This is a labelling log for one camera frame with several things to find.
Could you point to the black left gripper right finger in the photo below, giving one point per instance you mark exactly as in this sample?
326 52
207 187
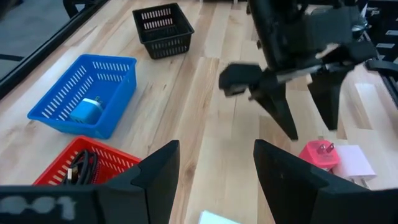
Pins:
295 196

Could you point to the black plastic basket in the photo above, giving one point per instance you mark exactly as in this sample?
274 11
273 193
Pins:
161 34

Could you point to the pale pink wall charger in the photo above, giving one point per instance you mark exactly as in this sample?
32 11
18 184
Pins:
353 163

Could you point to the blue wall charger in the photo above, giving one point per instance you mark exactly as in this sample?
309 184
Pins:
85 112

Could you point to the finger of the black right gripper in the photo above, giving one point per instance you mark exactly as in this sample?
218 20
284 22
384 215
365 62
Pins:
328 99
276 105

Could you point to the blue plastic basket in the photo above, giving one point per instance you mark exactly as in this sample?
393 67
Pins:
119 93

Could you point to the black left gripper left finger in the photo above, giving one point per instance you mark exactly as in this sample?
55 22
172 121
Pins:
149 193

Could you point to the red plastic basket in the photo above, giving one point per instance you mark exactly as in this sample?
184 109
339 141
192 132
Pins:
119 160

